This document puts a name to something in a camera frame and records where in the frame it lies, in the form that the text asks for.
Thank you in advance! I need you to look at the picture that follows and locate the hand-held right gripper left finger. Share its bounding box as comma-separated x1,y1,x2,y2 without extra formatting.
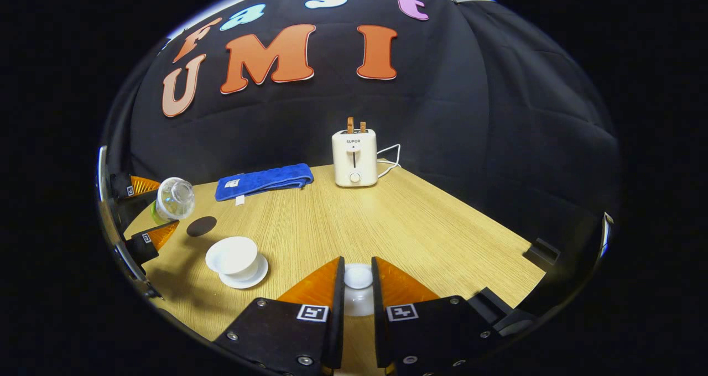
213,256,346,376

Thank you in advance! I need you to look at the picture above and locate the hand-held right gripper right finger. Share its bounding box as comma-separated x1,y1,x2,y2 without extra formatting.
371,256,502,376

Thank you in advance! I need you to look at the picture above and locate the green tea water bottle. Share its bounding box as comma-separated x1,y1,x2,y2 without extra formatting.
150,177,196,226

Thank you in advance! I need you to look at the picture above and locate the dark round coaster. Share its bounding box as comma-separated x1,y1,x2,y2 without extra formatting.
186,216,217,238

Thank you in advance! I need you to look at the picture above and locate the white teacup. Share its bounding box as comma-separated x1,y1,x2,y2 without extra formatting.
205,236,258,281

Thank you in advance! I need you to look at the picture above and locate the black table clamp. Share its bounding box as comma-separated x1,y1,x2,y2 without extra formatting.
522,238,561,267
469,287,538,333

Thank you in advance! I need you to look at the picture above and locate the blue towel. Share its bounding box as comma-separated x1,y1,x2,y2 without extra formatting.
215,163,314,206

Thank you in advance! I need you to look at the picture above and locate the cream white toaster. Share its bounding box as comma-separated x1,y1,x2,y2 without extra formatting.
332,128,379,187

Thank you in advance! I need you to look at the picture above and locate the black backdrop cloth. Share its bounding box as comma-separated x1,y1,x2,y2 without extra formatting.
102,0,621,258

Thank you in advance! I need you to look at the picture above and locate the white toaster cable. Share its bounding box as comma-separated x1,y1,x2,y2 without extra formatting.
376,144,402,179

